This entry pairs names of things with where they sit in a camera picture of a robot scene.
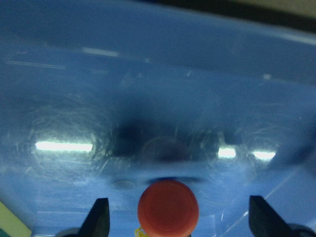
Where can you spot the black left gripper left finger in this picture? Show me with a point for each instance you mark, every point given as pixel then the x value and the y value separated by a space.
pixel 97 222

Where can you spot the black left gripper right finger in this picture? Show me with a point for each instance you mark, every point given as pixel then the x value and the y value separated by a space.
pixel 264 221

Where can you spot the red emergency stop button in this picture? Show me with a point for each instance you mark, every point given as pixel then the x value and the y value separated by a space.
pixel 168 208

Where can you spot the blue plastic tray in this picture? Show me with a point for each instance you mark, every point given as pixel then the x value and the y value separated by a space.
pixel 100 99

